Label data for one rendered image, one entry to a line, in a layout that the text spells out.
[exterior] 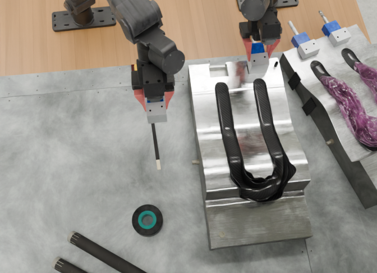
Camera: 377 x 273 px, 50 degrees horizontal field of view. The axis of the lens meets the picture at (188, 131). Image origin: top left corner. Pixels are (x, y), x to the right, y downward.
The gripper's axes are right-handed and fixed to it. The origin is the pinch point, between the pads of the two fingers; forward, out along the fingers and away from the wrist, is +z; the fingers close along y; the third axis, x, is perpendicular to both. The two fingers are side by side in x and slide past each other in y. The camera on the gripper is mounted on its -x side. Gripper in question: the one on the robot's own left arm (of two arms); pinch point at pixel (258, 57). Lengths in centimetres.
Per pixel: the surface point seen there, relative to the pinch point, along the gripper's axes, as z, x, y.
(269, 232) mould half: 29.9, -35.6, -3.8
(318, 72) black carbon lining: 8.9, 3.0, 19.2
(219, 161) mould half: 14.8, -23.9, -14.7
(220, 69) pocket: 5.5, 4.4, -9.9
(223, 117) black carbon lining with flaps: 12.0, -9.8, -11.4
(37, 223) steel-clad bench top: 29, -25, -63
